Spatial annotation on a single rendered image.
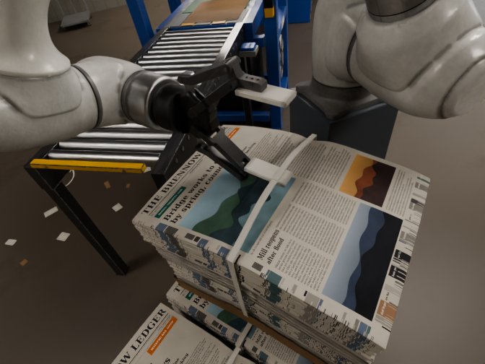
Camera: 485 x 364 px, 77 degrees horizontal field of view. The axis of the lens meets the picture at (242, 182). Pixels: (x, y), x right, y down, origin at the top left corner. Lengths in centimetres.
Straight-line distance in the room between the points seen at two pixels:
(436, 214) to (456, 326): 60
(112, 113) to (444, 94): 51
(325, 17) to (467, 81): 31
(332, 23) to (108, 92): 45
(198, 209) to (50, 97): 25
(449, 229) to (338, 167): 146
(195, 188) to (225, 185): 5
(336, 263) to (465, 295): 136
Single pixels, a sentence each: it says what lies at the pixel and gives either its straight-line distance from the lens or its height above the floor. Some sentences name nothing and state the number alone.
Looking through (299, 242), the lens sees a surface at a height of 107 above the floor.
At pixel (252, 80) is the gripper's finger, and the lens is 38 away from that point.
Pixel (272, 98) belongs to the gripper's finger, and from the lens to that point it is 37.
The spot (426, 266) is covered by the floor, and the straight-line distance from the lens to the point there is 176.
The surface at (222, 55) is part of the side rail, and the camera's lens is 167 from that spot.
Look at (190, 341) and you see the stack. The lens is 65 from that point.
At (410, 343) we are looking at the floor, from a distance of 157.
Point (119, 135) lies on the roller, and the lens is 126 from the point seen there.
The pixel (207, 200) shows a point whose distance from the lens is 49.
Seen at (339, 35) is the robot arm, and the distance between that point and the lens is 69.
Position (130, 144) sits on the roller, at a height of 80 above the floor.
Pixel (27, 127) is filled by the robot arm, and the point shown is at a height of 124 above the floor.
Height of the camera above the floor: 142
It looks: 45 degrees down
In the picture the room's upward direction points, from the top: 10 degrees counter-clockwise
